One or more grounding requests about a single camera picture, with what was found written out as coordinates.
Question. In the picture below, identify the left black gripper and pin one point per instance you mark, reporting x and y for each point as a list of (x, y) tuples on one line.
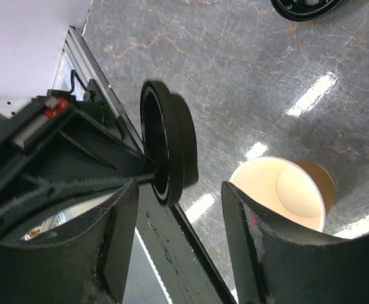
[(65, 152)]

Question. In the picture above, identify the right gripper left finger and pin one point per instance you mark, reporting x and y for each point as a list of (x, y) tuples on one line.
[(85, 260)]

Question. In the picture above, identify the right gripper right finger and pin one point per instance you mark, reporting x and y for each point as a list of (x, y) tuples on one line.
[(276, 260)]

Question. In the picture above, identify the single brown paper cup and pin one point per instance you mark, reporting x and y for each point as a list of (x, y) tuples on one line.
[(301, 191)]

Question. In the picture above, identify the black plastic cup lid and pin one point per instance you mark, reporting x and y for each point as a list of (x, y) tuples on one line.
[(169, 138)]

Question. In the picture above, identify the black cup lid on table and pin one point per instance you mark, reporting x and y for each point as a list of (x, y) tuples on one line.
[(303, 10)]

